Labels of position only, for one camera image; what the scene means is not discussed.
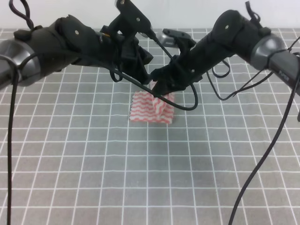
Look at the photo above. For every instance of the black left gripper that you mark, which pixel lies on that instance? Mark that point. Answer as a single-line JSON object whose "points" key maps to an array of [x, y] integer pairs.
{"points": [[120, 49]]}

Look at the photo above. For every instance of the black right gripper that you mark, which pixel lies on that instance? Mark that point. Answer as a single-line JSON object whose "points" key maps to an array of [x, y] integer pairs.
{"points": [[172, 77]]}

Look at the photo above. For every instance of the pink white wavy towel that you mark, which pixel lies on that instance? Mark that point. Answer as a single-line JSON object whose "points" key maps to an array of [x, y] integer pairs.
{"points": [[146, 108]]}

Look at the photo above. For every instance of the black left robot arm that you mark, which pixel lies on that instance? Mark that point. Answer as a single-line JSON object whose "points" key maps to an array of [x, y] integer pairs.
{"points": [[45, 50]]}

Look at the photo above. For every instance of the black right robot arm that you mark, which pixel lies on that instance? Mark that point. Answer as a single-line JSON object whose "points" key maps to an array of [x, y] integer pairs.
{"points": [[232, 34]]}

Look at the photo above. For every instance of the grey checked tablecloth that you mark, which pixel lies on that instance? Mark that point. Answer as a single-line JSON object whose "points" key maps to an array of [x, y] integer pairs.
{"points": [[78, 159]]}

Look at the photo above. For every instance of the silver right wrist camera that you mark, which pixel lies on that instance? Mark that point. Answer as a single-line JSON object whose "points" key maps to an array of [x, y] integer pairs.
{"points": [[166, 41]]}

